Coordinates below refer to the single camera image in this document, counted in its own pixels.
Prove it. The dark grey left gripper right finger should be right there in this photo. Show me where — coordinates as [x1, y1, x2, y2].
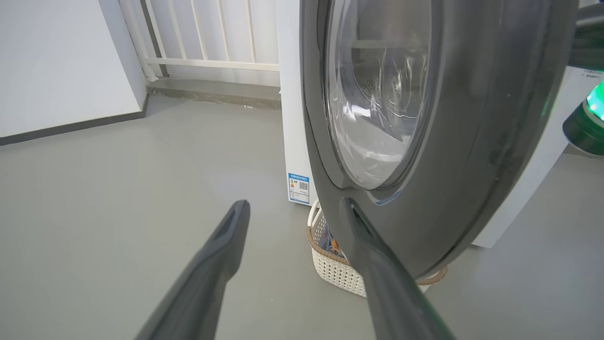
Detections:
[340, 197, 456, 340]

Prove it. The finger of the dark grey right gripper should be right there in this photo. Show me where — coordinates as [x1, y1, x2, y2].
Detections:
[569, 4, 604, 72]

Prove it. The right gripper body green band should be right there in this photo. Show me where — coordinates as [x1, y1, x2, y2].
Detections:
[562, 80, 604, 156]

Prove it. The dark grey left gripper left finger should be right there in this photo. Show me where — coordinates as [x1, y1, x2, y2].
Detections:
[134, 200, 251, 340]

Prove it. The grey washing machine door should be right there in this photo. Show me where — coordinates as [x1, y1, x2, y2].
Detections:
[300, 0, 580, 279]

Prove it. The white perforated laundry basket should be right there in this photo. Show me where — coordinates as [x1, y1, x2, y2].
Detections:
[307, 199, 448, 298]

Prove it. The white washing machine body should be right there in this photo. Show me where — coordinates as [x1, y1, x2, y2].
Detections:
[275, 0, 604, 248]

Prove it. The blue white energy label sticker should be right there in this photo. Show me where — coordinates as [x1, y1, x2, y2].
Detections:
[288, 173, 310, 205]

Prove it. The white slatted railing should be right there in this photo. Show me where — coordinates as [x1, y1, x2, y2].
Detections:
[118, 0, 280, 82]

